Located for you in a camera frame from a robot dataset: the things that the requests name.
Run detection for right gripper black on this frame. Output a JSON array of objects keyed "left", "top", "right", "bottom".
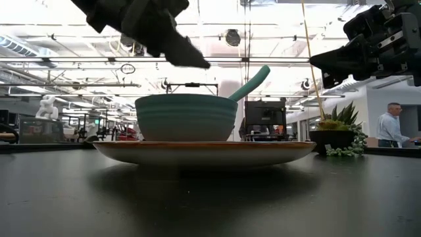
[{"left": 309, "top": 0, "right": 421, "bottom": 89}]

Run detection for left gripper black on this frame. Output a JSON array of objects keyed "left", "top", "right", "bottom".
[{"left": 70, "top": 0, "right": 211, "bottom": 69}]

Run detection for teal ceramic bowl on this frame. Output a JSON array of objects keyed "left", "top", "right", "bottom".
[{"left": 134, "top": 93, "right": 239, "bottom": 142}]

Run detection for spoon with teal handle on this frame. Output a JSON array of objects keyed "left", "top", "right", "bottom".
[{"left": 228, "top": 64, "right": 272, "bottom": 103}]

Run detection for succulent plant in dark pot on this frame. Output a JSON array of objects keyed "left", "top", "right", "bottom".
[{"left": 308, "top": 101, "right": 370, "bottom": 157}]

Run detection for round black ceiling fixture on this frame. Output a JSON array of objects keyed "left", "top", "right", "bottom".
[{"left": 224, "top": 28, "right": 242, "bottom": 47}]

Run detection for person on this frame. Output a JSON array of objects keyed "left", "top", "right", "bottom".
[{"left": 376, "top": 102, "right": 421, "bottom": 148}]

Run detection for black monitor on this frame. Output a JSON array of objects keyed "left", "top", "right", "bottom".
[{"left": 244, "top": 99, "right": 287, "bottom": 126}]

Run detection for orange ceramic plate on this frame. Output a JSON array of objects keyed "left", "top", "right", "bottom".
[{"left": 92, "top": 140, "right": 317, "bottom": 167}]

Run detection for yellow cable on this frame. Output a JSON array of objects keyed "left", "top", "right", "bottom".
[{"left": 300, "top": 0, "right": 327, "bottom": 120}]

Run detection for overhead camera mount bar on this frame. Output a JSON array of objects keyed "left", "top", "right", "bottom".
[{"left": 165, "top": 81, "right": 220, "bottom": 95}]

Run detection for black aluminium table frame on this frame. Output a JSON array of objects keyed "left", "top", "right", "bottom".
[{"left": 0, "top": 142, "right": 421, "bottom": 157}]

